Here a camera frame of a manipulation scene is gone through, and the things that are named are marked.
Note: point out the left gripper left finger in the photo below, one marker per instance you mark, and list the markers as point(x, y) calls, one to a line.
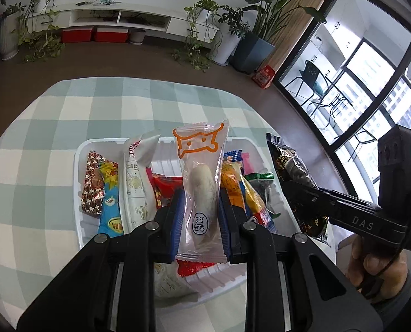
point(170, 220)

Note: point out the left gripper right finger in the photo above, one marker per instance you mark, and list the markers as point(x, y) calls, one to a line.
point(231, 219)

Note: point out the blue snack packet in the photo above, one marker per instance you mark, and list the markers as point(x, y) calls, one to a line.
point(256, 208)

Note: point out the red snack packet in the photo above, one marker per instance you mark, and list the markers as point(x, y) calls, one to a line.
point(164, 188)

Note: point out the white paper snack bag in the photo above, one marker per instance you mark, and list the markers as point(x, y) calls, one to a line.
point(137, 194)

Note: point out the clear orange-print bun packet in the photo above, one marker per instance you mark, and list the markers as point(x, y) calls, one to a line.
point(200, 149)

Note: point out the green snack packet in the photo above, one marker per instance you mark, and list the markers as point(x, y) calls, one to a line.
point(262, 183)

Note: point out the pink snack wrapper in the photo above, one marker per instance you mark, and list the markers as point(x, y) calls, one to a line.
point(250, 164)

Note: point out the panda print snack packet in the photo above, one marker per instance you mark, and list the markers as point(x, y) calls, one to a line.
point(110, 218)

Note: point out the black sesame snack packet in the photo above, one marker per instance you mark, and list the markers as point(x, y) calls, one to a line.
point(291, 172)

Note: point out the red chocolate candy packet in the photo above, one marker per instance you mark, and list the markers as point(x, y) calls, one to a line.
point(93, 190)

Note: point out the orange snack packet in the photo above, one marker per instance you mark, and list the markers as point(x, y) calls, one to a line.
point(231, 181)

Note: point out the person's right hand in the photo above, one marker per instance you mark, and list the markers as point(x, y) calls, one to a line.
point(393, 273)

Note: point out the balcony glass table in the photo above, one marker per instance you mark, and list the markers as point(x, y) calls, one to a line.
point(332, 102)

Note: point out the green checked tablecloth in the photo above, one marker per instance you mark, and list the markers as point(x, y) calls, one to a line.
point(43, 154)

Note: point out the red gift bag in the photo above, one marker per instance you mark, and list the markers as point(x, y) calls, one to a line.
point(264, 76)

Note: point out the dark balcony chair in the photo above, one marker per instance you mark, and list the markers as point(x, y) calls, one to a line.
point(314, 79)

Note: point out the trailing pothos on console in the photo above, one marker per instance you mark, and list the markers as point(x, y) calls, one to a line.
point(200, 18)

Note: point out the white ribbed pot plant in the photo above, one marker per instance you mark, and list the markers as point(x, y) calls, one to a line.
point(232, 28)

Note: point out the red storage box right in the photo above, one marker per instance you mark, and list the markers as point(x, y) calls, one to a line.
point(105, 34)

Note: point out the red storage box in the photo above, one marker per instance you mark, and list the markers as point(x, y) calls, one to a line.
point(78, 34)
point(105, 34)

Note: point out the white tv console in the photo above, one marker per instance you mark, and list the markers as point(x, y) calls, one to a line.
point(157, 21)

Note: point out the red storage box left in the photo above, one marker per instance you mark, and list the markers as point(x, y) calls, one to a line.
point(78, 34)

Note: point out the dark blue tall planter plant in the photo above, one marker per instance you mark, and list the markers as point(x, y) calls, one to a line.
point(271, 18)

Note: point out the white pot plant left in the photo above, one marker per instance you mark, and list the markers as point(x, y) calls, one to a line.
point(33, 26)

